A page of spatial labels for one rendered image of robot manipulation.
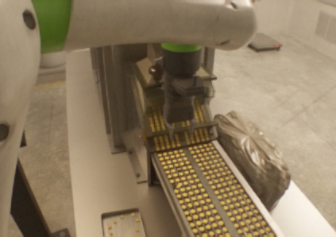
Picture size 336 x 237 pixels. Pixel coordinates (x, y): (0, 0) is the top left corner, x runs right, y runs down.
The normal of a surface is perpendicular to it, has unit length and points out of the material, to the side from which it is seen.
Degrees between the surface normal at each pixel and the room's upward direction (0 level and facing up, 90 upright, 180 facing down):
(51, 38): 121
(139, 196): 0
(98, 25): 107
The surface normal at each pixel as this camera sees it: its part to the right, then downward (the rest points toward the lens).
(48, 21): 0.62, 0.57
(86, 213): 0.01, -0.83
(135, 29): 0.54, 0.75
